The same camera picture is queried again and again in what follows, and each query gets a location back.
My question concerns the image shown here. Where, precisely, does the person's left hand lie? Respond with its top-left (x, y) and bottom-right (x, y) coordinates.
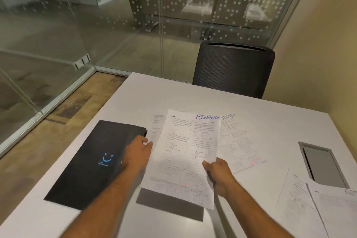
top-left (122, 135), bottom-right (153, 173)

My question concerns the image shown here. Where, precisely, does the person's right hand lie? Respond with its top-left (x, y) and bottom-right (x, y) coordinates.
top-left (202, 157), bottom-right (238, 198)

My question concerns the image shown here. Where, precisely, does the printed white paper sheet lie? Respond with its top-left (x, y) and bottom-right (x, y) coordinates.
top-left (139, 110), bottom-right (222, 210)
top-left (275, 166), bottom-right (330, 238)
top-left (150, 112), bottom-right (169, 144)

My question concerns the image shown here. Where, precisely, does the person's right forearm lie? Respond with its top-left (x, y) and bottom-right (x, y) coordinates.
top-left (222, 177), bottom-right (296, 238)

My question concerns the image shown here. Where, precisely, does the person's left forearm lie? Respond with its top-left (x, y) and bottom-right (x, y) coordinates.
top-left (60, 160), bottom-right (146, 238)

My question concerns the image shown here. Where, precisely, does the paper sheet with pink marks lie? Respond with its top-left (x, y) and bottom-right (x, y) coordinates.
top-left (216, 112), bottom-right (267, 174)

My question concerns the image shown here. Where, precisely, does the paper sheet with blue handwriting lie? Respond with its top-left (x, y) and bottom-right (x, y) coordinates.
top-left (178, 111), bottom-right (224, 124)

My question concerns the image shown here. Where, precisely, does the black folder with blue smiley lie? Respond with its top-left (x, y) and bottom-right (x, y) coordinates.
top-left (44, 120), bottom-right (148, 210)

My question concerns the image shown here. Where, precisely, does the black mesh office chair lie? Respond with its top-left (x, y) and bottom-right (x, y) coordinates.
top-left (192, 40), bottom-right (276, 99)

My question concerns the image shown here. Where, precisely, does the metal glass door hinge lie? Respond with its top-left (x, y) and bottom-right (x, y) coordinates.
top-left (74, 53), bottom-right (91, 71)

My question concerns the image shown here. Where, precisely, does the paper sheet with pencil heading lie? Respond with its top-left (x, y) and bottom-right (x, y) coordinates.
top-left (306, 183), bottom-right (357, 238)

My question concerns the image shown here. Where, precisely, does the white desk behind glass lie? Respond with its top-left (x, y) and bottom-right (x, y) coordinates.
top-left (181, 0), bottom-right (216, 16)
top-left (245, 3), bottom-right (273, 22)

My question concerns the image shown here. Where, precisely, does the grey table cable hatch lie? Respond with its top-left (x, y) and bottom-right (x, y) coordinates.
top-left (297, 141), bottom-right (351, 190)

